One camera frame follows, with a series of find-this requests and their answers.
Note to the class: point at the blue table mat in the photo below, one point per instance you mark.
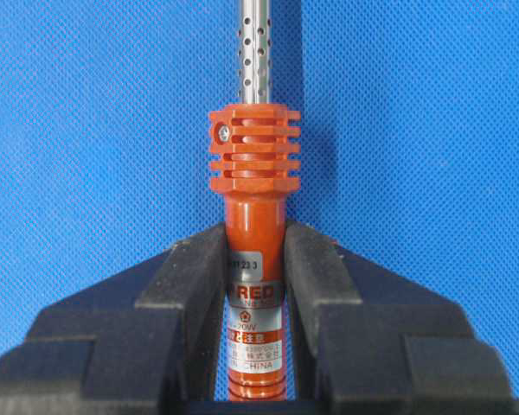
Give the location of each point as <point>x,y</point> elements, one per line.
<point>410,141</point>

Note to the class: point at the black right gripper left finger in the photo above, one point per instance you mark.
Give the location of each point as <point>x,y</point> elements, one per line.
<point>144,341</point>

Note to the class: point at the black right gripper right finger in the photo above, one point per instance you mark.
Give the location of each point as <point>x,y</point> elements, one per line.
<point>368,341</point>

